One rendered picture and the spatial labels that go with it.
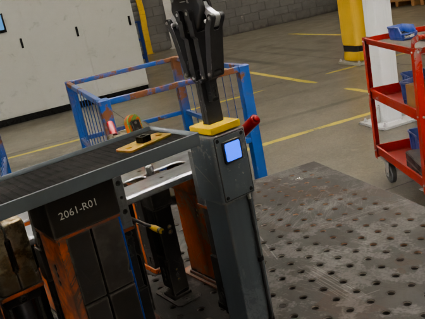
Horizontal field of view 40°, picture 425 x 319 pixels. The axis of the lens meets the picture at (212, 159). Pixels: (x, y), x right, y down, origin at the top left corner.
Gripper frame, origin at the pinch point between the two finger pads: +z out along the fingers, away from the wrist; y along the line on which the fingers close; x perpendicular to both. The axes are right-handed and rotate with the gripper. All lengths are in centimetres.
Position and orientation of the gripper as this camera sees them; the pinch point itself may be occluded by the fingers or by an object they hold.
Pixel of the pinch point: (209, 100)
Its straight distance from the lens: 92.4
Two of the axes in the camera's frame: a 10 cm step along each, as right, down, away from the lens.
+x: -7.8, 3.2, -5.3
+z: 1.9, 9.4, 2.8
